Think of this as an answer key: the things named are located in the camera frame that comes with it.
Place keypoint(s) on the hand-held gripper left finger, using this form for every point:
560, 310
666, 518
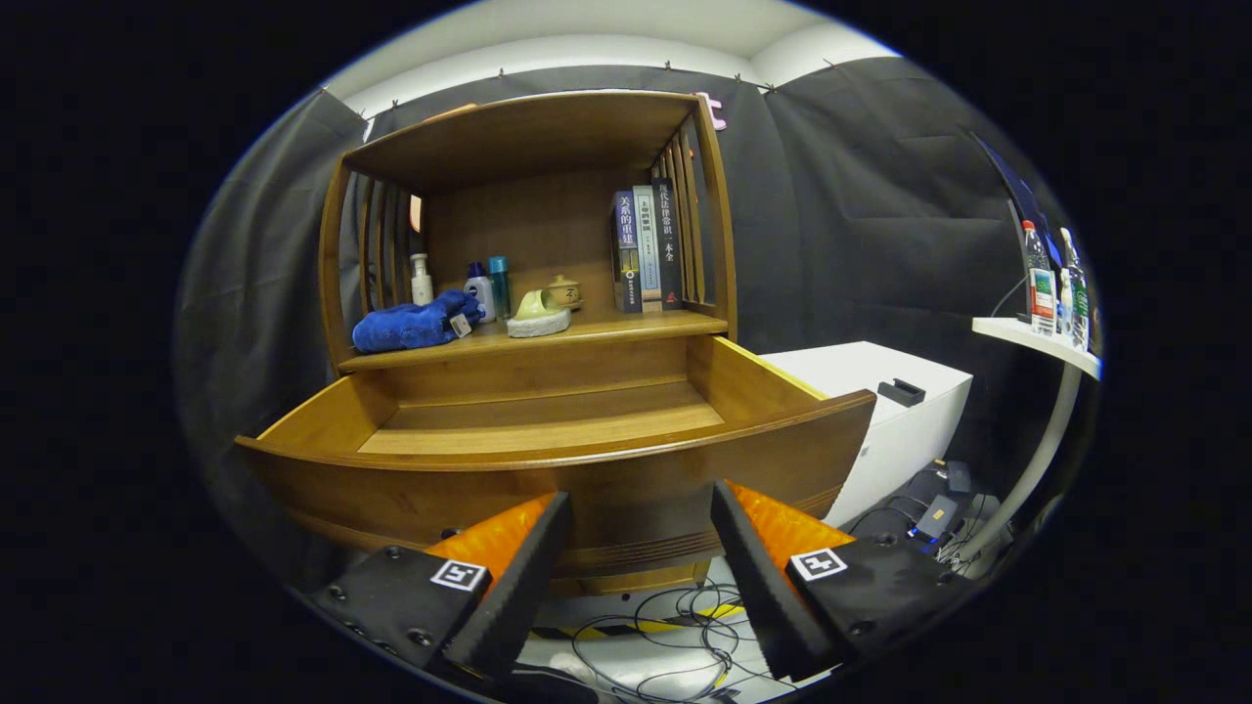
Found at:
518, 587

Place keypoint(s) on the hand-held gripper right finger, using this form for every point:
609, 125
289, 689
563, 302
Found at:
763, 587

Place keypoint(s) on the brown wooden drawer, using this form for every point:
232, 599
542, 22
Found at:
626, 489

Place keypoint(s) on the pale green grey sponge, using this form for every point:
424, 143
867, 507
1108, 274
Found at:
538, 318

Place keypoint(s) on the white storage cabinet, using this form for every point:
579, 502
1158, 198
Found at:
900, 440

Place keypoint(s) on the brown wooden countertop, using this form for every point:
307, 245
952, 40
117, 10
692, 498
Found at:
626, 325

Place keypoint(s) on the brown wooden cabinet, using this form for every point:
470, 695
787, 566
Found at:
528, 225

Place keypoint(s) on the black electronics box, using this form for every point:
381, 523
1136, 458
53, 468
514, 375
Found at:
944, 477

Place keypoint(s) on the small black device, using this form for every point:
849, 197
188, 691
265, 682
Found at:
901, 392

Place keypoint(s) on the blue folded towel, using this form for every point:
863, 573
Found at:
401, 328

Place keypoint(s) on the white bottle with blue cap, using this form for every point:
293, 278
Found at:
482, 298

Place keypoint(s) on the clear teal capped bottle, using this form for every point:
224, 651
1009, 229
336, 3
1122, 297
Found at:
500, 288

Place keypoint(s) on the beige lidded teacup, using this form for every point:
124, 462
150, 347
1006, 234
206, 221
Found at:
565, 291

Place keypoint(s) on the white pump bottle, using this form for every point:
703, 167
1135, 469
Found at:
422, 288

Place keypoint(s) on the black spine book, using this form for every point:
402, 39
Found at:
667, 244

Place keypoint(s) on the pale grey spine book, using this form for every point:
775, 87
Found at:
647, 249

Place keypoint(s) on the white round side table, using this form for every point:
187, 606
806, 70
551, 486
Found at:
1027, 334

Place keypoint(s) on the green label water bottle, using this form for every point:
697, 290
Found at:
1076, 293

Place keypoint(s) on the dark computer monitor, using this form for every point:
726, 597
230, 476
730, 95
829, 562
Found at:
1022, 196

